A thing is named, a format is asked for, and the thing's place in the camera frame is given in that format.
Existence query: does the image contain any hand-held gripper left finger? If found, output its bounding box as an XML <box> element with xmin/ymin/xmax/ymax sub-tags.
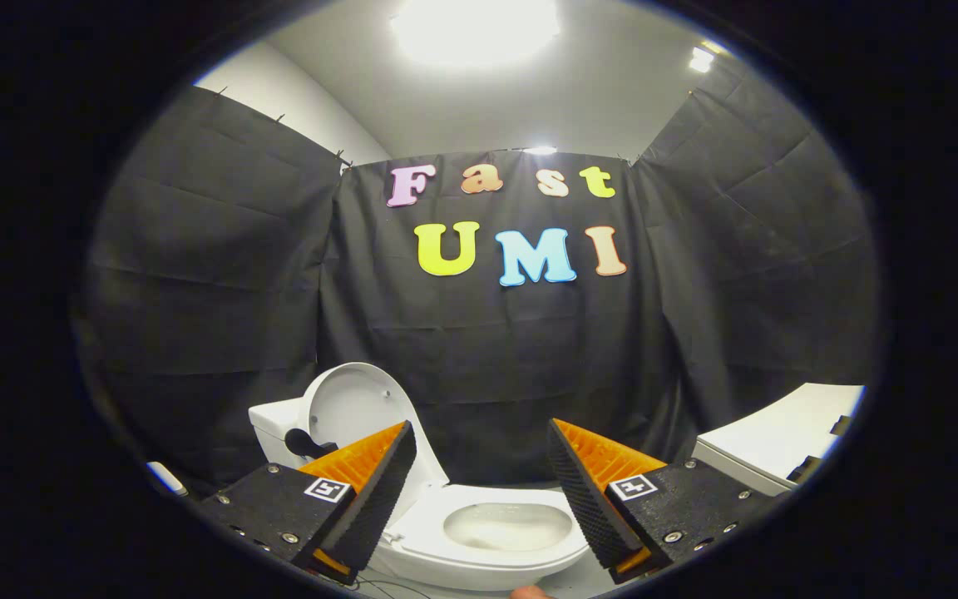
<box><xmin>196</xmin><ymin>420</ymin><xmax>418</xmax><ymax>585</ymax></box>

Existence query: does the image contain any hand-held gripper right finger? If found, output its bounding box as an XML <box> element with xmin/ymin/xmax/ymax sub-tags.
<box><xmin>547</xmin><ymin>418</ymin><xmax>768</xmax><ymax>586</ymax></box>

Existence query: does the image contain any white toilet seat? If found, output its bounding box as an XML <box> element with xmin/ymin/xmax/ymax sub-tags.
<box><xmin>388</xmin><ymin>485</ymin><xmax>592</xmax><ymax>577</ymax></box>

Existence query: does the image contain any white toilet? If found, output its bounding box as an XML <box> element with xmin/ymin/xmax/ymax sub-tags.
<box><xmin>248</xmin><ymin>398</ymin><xmax>592</xmax><ymax>593</ymax></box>

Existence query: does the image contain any white toilet tank lid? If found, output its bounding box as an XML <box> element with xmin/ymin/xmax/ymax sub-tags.
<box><xmin>248</xmin><ymin>399</ymin><xmax>309</xmax><ymax>425</ymax></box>

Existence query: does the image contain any black backdrop cloth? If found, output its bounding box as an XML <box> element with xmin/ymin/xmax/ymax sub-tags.
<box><xmin>72</xmin><ymin>58</ymin><xmax>879</xmax><ymax>500</ymax></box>

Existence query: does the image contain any white drawer cabinet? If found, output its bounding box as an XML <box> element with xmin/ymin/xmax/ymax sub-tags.
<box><xmin>691</xmin><ymin>383</ymin><xmax>867</xmax><ymax>498</ymax></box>

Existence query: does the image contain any large ceiling light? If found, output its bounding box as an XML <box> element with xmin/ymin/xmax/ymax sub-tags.
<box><xmin>392</xmin><ymin>0</ymin><xmax>563</xmax><ymax>69</ymax></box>

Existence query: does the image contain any black floor cable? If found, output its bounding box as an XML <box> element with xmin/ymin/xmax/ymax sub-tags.
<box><xmin>344</xmin><ymin>577</ymin><xmax>440</xmax><ymax>599</ymax></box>

